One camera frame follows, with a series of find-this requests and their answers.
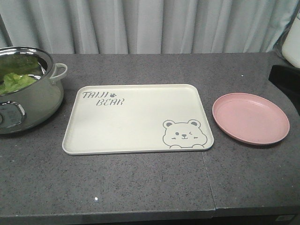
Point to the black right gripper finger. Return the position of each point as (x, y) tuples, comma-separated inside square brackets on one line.
[(287, 79)]

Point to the pink round plate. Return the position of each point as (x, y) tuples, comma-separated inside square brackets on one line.
[(250, 119)]

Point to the green lettuce leaf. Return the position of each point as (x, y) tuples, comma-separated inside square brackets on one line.
[(16, 77)]

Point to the cream bear serving tray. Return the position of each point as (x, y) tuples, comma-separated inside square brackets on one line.
[(137, 118)]

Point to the white pleated curtain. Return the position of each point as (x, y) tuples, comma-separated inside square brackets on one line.
[(145, 26)]

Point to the pale green electric pot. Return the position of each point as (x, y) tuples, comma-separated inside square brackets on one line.
[(27, 107)]

